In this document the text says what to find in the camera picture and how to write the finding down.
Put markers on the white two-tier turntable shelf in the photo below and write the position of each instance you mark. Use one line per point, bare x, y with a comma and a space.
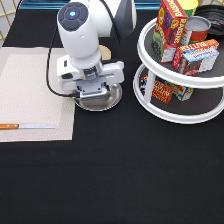
206, 102

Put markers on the red butter box upper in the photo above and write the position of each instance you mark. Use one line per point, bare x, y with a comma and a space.
194, 46

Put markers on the red raisins box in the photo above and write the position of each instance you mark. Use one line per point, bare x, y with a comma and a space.
170, 24

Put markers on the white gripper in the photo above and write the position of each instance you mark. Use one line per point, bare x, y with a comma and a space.
68, 75

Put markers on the beige woven placemat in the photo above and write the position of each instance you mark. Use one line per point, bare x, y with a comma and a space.
26, 99

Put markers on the black bowl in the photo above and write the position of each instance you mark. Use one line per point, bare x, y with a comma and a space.
215, 15

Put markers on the red labelled tin can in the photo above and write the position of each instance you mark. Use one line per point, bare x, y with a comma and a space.
196, 30

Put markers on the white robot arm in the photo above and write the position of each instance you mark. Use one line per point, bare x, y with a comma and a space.
81, 23

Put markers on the round wooden coaster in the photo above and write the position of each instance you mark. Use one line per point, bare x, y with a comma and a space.
105, 52

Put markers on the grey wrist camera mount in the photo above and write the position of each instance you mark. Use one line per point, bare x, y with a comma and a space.
90, 88

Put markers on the yellow blue box lower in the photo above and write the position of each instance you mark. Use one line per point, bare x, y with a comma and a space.
181, 92

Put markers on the round silver metal plate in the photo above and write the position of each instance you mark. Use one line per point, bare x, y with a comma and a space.
107, 99

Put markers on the yellow green container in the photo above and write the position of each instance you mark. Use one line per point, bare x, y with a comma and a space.
189, 6

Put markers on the red butter box lower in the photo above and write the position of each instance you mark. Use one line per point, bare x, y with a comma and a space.
160, 91

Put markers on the red butter box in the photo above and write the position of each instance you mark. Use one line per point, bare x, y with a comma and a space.
194, 46
160, 91

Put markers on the blue and brown box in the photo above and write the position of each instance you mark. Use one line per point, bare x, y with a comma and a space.
197, 61

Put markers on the knife with wooden handle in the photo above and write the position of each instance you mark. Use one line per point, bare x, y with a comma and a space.
26, 126

